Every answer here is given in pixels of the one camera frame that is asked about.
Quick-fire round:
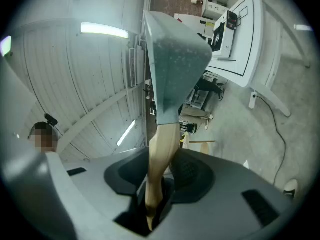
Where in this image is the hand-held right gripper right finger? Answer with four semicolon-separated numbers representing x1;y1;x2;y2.
152;150;296;240

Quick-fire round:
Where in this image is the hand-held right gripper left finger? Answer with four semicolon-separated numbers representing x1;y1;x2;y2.
46;147;151;240

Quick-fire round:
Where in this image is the light green rectangular frying pan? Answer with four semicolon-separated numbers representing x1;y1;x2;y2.
142;10;213;232

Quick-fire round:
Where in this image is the white portable gas stove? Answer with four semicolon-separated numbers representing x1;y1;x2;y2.
209;9;243;60

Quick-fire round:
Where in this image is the long ceiling light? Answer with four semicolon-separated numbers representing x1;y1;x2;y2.
0;35;13;57
80;21;130;40
116;120;137;147

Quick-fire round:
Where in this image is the wooden stool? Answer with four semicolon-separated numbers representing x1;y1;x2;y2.
182;133;217;155

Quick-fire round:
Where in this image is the white power strip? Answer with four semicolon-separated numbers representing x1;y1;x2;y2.
248;91;258;109

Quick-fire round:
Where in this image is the white ceiling air conditioner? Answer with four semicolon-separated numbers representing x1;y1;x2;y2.
128;46;146;87

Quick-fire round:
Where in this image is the white table with black lines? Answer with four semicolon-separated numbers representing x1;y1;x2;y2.
199;0;312;118

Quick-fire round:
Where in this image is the black head camera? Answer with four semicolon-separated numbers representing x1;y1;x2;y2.
43;113;59;127

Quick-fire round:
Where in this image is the black floor cable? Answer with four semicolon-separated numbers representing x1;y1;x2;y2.
254;93;287;187

